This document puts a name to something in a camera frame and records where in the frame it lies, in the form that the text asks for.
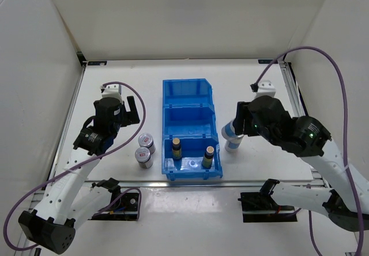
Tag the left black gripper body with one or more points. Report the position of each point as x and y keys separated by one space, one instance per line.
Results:
x=118 y=124

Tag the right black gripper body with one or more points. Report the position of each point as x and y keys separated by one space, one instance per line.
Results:
x=253 y=130

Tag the blue-white shaker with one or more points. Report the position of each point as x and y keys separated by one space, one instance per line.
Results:
x=228 y=132
x=231 y=146

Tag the dark spice jar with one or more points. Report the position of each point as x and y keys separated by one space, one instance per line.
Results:
x=143 y=157
x=146 y=140

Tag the yellow-label brown bottle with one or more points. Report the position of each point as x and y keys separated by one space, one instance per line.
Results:
x=176 y=149
x=208 y=157

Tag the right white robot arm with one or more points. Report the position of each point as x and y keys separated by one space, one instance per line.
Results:
x=343 y=199

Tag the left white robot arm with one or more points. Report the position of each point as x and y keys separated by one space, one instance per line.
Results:
x=55 y=219

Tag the blue three-compartment plastic bin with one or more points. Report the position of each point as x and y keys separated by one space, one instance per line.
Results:
x=188 y=114

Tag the left blue corner label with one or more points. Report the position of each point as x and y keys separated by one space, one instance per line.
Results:
x=97 y=63

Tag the blue corner label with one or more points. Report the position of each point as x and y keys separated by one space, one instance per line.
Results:
x=267 y=61
x=97 y=63

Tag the right blue corner label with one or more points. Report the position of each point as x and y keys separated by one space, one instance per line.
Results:
x=267 y=61

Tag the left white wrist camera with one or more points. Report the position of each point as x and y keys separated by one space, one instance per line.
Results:
x=112 y=90

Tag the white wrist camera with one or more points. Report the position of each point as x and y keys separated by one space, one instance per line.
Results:
x=263 y=88
x=112 y=90

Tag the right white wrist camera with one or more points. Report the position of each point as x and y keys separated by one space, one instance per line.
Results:
x=263 y=88

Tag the right aluminium side rail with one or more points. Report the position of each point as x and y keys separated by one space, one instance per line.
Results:
x=291 y=168

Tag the aluminium side rail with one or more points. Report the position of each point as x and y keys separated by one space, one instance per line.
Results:
x=70 y=108
x=291 y=168

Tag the left aluminium side rail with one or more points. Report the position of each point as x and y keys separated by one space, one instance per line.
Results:
x=70 y=108

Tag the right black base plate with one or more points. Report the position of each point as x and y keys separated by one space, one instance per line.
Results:
x=268 y=210

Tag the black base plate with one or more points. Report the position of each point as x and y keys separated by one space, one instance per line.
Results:
x=126 y=209
x=268 y=210

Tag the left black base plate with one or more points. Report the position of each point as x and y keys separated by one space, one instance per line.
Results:
x=126 y=209

